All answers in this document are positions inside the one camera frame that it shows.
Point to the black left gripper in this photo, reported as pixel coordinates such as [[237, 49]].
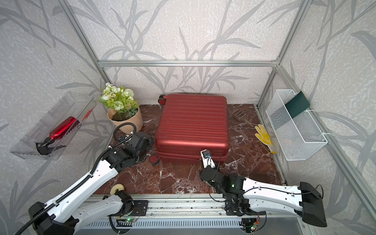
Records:
[[150, 144]]

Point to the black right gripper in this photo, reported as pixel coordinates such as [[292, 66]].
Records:
[[201, 172]]

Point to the red hard-shell suitcase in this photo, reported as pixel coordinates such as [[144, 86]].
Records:
[[190, 124]]

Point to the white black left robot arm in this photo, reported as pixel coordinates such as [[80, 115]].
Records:
[[63, 214]]

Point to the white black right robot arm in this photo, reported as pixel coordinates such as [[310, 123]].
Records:
[[244, 196]]

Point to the beige flower pot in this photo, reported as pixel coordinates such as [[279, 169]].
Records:
[[137, 120]]

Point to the white tape roll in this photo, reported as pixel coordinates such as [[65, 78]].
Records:
[[116, 188]]

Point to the white green artificial flowers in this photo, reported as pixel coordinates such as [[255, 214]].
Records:
[[121, 100]]

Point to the yellow rubber glove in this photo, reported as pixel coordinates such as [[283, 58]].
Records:
[[263, 136]]

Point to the brown mesh scoop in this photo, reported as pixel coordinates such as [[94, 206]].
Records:
[[240, 115]]

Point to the dark green card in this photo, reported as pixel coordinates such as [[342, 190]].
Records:
[[297, 105]]

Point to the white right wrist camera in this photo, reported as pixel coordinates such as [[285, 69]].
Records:
[[207, 160]]

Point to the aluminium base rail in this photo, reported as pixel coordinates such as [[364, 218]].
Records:
[[201, 206]]

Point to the clear plastic wall bin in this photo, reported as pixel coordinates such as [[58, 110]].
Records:
[[71, 104]]

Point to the white wire mesh basket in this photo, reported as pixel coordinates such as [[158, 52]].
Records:
[[299, 137]]

